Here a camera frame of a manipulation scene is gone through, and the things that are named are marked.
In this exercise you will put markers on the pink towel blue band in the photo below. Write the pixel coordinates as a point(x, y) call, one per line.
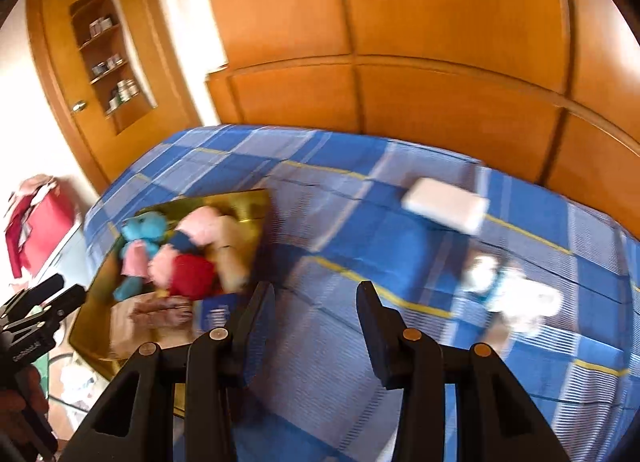
point(195, 231)

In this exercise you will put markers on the round metal door knob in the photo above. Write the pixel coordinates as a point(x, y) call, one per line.
point(79, 106)

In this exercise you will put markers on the clear plastic bag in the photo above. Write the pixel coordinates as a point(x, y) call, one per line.
point(167, 321)

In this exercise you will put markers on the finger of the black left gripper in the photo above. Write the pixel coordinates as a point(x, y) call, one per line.
point(21, 303)
point(50, 316)

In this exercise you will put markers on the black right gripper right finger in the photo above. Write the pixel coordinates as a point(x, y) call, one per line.
point(496, 418)

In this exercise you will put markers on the person left hand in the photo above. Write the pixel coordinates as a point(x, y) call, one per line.
point(12, 404)

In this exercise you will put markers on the blue Tempo tissue pack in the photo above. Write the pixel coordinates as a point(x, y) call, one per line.
point(213, 312)

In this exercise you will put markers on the red bag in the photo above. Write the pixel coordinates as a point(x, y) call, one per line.
point(38, 217)

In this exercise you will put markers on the blue plush bear pink dress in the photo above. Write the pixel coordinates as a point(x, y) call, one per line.
point(143, 235)

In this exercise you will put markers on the beige cloth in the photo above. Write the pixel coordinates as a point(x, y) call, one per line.
point(227, 254)

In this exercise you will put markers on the white knitted socks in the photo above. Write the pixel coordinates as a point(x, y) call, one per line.
point(517, 304)

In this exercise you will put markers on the wooden door with shelves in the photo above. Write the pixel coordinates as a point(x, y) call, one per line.
point(117, 56)

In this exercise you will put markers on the white storage bin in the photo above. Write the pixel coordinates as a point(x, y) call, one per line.
point(69, 260)

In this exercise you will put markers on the red fluffy sponge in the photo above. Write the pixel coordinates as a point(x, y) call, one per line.
point(193, 277)

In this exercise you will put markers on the wooden wardrobe wall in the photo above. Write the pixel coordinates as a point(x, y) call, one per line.
point(544, 90)

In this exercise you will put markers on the blue plaid bed cover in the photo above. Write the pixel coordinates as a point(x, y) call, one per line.
point(338, 220)

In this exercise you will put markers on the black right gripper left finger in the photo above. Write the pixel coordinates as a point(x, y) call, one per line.
point(133, 419)

